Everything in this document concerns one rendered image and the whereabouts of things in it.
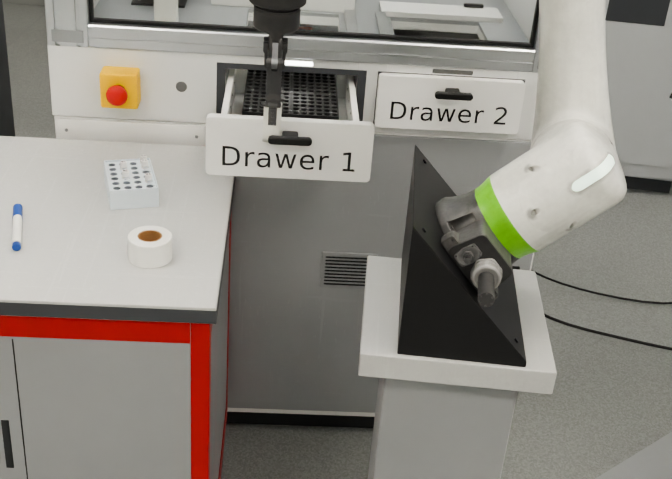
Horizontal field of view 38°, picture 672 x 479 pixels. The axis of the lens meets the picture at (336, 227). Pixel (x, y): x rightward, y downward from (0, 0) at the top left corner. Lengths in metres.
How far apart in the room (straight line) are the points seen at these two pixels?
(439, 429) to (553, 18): 0.64
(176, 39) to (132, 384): 0.70
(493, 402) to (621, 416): 1.18
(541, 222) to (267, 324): 0.99
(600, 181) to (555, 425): 1.29
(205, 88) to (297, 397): 0.79
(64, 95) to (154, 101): 0.18
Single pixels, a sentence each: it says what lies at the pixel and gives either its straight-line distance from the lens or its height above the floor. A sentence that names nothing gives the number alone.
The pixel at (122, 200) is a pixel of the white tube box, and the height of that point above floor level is 0.78.
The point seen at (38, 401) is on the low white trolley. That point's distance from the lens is 1.66.
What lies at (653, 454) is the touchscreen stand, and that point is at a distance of 2.54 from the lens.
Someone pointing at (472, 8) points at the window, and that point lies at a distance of 1.96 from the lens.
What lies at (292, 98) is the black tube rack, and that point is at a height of 0.90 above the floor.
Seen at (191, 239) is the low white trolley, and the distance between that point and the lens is 1.67.
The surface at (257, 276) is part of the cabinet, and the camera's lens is 2.17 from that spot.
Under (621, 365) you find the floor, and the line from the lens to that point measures 2.86.
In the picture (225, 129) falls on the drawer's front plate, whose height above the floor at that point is 0.91.
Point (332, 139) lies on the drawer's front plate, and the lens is 1.72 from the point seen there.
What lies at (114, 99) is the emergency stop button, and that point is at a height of 0.87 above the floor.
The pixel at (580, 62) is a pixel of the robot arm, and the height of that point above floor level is 1.12.
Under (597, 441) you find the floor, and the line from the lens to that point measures 2.57.
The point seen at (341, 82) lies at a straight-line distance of 2.06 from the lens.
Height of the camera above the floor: 1.59
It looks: 29 degrees down
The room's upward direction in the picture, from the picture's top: 5 degrees clockwise
